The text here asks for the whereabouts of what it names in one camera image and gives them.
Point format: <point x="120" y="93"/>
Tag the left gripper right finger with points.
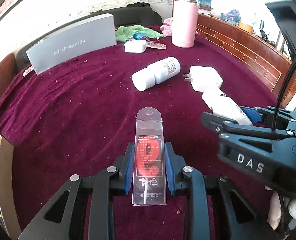
<point x="173" y="169"/>

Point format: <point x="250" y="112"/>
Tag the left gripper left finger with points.
<point x="126" y="168"/>

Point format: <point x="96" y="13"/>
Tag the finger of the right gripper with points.
<point x="222" y="125"/>
<point x="257" y="114"/>

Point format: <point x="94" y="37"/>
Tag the clear package red item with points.
<point x="149" y="175"/>

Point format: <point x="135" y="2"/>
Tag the white gloved hand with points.
<point x="275" y="211"/>

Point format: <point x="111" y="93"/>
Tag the white medicine bottle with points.
<point x="224" y="106"/>

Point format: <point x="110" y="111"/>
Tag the white power adapter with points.
<point x="203" y="78"/>

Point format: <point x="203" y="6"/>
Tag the wooden brick pattern cabinet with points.
<point x="268" y="64"/>

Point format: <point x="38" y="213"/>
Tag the maroon bed cover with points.
<point x="79" y="116"/>

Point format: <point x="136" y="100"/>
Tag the white bottle blue label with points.
<point x="156" y="73"/>

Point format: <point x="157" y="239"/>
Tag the pink patterned strip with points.
<point x="156" y="45"/>

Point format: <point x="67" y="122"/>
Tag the pink plush toy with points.
<point x="166" y="28"/>

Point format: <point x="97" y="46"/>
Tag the white charger small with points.
<point x="135" y="46"/>

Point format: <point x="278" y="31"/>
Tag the pink thermos bottle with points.
<point x="185" y="13"/>

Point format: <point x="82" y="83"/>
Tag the green cloth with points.
<point x="123" y="33"/>

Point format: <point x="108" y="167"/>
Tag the cardboard box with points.
<point x="7" y="206"/>

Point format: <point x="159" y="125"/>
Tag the grey shoe box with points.
<point x="71" y="41"/>

